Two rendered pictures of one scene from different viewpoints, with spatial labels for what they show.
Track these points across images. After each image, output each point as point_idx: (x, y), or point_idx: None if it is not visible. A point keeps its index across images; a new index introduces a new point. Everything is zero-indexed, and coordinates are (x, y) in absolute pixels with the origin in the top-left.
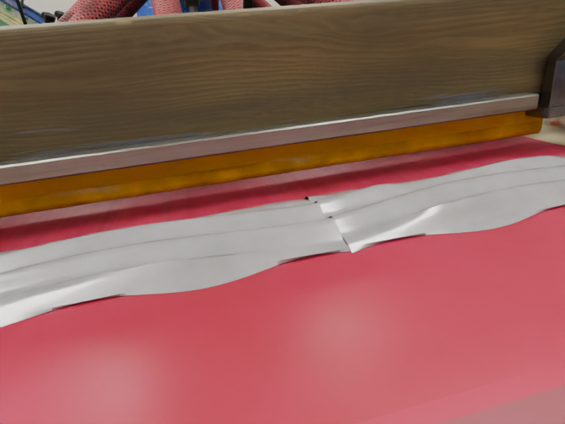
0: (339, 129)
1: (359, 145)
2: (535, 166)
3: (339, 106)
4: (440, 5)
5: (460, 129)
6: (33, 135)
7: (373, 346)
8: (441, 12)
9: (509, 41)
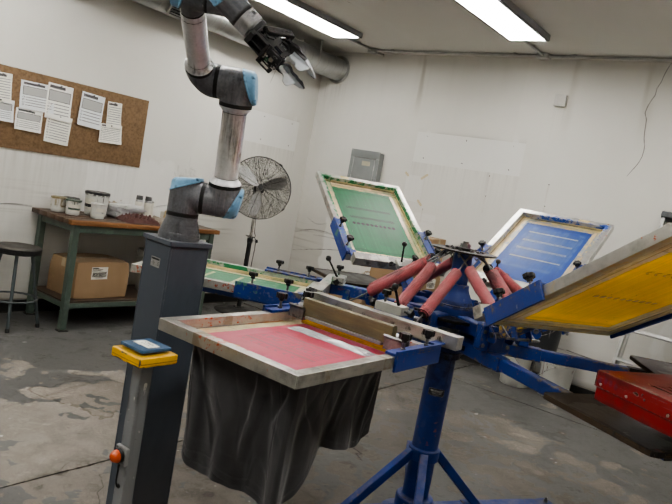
0: (347, 332)
1: (355, 338)
2: (364, 350)
3: (351, 329)
4: (369, 320)
5: (373, 344)
6: (314, 315)
7: (311, 341)
8: (369, 321)
9: (380, 331)
